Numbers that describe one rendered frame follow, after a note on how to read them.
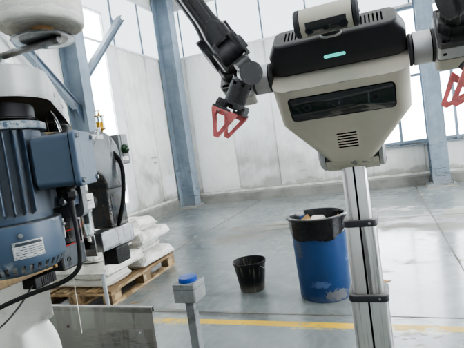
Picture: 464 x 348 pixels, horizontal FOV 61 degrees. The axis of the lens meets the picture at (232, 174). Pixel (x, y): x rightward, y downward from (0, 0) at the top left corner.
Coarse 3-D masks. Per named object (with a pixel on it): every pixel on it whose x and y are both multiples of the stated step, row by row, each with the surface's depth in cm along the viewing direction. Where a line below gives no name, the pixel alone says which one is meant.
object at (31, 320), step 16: (16, 288) 115; (16, 304) 115; (32, 304) 113; (48, 304) 111; (0, 320) 117; (16, 320) 114; (32, 320) 112; (48, 320) 118; (0, 336) 111; (16, 336) 110; (32, 336) 113; (48, 336) 116
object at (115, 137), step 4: (112, 136) 118; (116, 136) 118; (120, 136) 119; (124, 136) 121; (116, 140) 118; (120, 140) 119; (124, 140) 121; (116, 144) 118; (120, 144) 118; (120, 148) 118; (120, 152) 118; (128, 152) 122; (120, 156) 118; (128, 156) 122; (124, 160) 119; (128, 160) 121
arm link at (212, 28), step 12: (180, 0) 97; (192, 0) 97; (192, 12) 98; (204, 12) 98; (204, 24) 99; (216, 24) 99; (204, 36) 100; (216, 36) 100; (228, 36) 101; (216, 48) 100; (228, 48) 101; (240, 48) 101; (228, 60) 102
